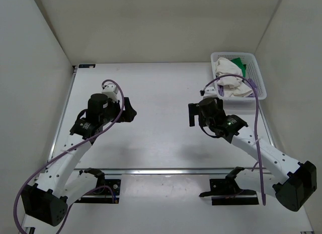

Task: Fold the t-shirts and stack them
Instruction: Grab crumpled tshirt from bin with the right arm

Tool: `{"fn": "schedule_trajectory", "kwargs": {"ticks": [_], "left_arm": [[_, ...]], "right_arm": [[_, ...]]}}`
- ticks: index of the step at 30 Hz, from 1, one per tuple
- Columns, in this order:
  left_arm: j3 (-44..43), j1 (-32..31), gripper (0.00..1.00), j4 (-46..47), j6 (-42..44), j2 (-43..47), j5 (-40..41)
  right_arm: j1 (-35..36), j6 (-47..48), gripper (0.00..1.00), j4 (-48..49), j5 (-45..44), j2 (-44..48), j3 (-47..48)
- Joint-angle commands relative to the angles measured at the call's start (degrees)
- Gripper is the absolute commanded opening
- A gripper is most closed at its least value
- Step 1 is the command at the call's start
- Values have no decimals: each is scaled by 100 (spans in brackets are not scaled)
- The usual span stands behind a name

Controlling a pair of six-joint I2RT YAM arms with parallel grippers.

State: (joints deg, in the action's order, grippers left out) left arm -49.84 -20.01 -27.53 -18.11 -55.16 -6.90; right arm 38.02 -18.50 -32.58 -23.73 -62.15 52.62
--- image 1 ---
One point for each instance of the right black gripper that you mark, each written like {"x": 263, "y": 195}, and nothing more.
{"x": 191, "y": 114}

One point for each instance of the white plastic basket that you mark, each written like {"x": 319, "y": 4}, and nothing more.
{"x": 252, "y": 72}

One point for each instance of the green t-shirt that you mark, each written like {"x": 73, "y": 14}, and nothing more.
{"x": 239, "y": 63}

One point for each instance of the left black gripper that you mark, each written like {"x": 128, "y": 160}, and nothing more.
{"x": 126, "y": 109}

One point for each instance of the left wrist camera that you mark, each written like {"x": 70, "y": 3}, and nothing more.
{"x": 111, "y": 91}

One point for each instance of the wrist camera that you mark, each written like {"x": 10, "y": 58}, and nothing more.
{"x": 111, "y": 91}
{"x": 208, "y": 92}

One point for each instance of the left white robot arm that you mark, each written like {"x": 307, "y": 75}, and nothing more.
{"x": 46, "y": 195}

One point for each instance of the cream white t-shirt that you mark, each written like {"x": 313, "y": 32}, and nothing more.
{"x": 224, "y": 66}

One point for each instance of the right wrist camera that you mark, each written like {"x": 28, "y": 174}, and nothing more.
{"x": 208, "y": 92}

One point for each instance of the purple t-shirt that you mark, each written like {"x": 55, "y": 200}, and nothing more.
{"x": 236, "y": 87}

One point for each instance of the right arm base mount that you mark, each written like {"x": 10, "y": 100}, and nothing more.
{"x": 226, "y": 192}

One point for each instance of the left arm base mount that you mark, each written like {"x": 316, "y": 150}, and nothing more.
{"x": 106, "y": 189}

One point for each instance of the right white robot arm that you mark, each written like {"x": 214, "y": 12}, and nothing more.
{"x": 291, "y": 182}

